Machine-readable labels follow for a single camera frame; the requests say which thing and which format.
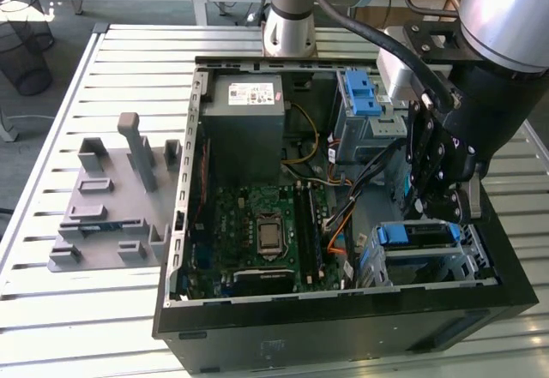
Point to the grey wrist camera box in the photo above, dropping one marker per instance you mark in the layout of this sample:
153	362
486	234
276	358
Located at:
396	78

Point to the metal disk bay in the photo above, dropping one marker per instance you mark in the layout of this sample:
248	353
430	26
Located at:
429	253

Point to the grey power supply unit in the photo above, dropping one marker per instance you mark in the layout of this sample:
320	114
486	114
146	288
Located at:
244	138

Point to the RAM stick with blue label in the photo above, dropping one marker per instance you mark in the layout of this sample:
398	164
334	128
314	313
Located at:
103	225

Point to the silver CPU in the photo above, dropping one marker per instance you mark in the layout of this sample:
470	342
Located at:
269	237

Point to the grey optical drive cage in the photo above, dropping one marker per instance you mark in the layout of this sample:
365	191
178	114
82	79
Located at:
356	138

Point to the hard disk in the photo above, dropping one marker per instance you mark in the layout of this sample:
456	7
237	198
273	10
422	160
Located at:
394	234

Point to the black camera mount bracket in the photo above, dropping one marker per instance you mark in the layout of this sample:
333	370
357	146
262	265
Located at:
416	35

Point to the green motherboard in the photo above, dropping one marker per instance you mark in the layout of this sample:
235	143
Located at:
240	223

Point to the grey plastic parts rack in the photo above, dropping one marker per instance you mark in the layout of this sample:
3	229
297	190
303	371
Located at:
124	206

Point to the black graphics card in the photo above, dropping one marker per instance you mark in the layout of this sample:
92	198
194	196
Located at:
263	281

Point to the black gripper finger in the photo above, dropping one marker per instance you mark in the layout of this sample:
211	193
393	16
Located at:
459	206
424	155

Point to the blue drive cage latch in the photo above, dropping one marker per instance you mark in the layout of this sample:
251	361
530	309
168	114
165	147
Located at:
362	95

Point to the black PC case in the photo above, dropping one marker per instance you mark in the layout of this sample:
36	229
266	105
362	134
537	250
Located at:
300	343

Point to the black mesh waste bin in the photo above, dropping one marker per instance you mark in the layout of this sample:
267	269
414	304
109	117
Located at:
25	65

